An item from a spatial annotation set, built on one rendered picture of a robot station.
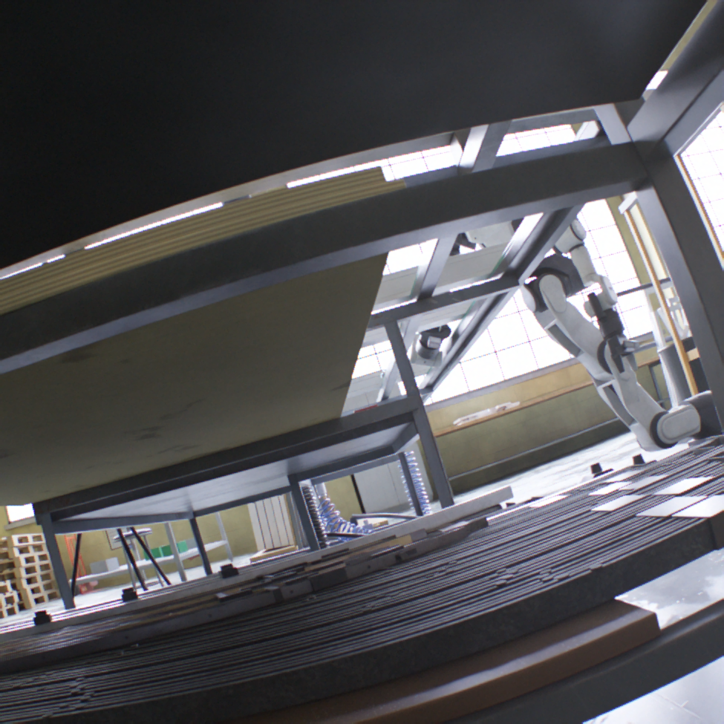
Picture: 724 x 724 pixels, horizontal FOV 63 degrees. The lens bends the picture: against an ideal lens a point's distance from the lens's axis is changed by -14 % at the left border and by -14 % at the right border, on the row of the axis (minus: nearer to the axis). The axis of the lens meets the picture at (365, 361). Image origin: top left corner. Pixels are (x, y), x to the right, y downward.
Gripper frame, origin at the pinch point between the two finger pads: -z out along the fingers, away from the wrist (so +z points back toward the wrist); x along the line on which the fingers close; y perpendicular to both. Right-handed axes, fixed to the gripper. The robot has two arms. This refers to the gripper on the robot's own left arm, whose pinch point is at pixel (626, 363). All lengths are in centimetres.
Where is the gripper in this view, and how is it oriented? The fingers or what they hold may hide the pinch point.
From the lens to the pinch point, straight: 232.8
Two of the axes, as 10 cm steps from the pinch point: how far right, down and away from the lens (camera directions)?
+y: 5.8, -4.1, -7.0
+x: -7.5, 0.5, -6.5
